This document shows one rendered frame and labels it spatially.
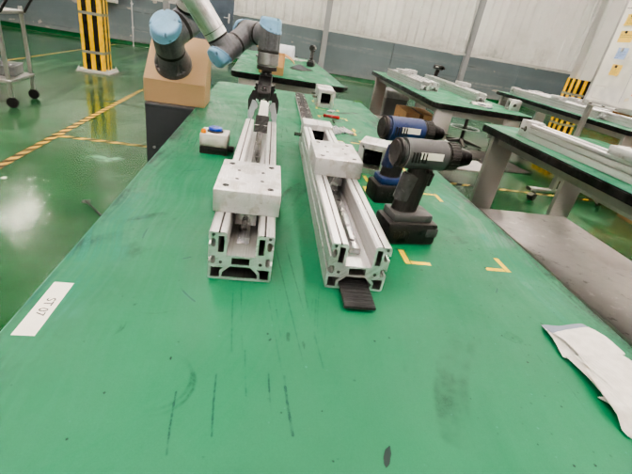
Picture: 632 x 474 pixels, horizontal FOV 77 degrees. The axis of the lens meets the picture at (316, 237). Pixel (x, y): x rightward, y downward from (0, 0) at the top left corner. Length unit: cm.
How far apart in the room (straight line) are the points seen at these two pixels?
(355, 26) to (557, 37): 605
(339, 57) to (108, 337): 1208
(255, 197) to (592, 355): 57
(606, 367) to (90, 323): 71
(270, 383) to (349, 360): 11
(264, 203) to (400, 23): 1226
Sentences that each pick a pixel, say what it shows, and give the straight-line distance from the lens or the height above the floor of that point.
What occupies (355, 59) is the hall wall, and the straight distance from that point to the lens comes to 1254.
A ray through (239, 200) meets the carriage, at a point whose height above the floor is 89.
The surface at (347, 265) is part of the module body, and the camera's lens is 65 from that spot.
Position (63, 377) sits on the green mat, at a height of 78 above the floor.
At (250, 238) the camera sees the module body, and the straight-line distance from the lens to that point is 69.
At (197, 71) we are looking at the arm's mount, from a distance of 191.
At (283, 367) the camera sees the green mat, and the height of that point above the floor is 78.
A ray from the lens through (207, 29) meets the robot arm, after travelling 150.
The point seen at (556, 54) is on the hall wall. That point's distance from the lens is 1494.
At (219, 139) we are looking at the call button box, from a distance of 123.
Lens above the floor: 115
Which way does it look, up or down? 27 degrees down
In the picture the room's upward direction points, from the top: 10 degrees clockwise
